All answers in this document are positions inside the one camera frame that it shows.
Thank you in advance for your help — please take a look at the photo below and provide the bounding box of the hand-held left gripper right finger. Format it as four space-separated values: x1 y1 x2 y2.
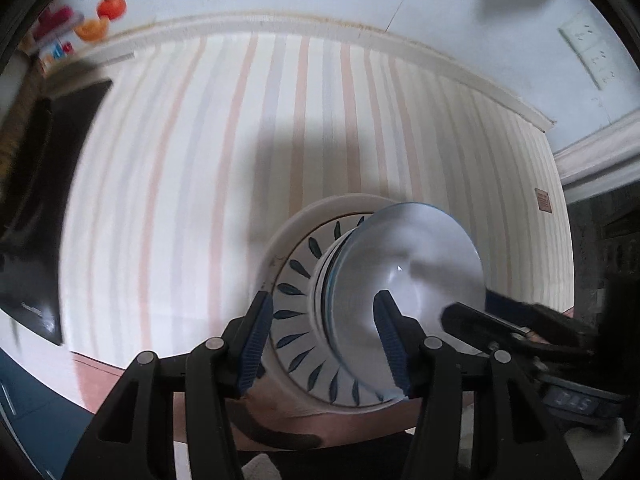
372 289 583 480

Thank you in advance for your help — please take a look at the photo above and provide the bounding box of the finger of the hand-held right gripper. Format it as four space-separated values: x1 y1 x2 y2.
482 287 598 333
439 302 556 357

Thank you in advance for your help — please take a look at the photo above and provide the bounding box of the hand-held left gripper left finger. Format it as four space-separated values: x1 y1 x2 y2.
60 290 275 480

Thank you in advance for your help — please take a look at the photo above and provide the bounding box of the large white plate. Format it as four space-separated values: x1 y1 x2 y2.
260 192 451 417

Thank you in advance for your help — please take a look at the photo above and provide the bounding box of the white cloth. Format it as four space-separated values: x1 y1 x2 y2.
242 452 282 480

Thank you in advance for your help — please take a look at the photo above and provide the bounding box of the pastel striped tablecloth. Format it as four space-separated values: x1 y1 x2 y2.
59 30 577 403

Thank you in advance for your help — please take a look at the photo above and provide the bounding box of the blue cabinet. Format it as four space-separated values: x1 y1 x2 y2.
0 349 97 480

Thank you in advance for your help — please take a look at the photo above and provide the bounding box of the black induction cooktop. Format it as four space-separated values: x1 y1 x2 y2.
0 77 114 347

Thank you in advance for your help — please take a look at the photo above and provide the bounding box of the brown woven object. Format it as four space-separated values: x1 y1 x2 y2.
0 52 51 163

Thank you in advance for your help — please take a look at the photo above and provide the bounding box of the white door frame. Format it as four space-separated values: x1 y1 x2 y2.
552 109 640 194

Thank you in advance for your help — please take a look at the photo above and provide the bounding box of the fruit wall poster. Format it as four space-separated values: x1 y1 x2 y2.
20 0 128 68

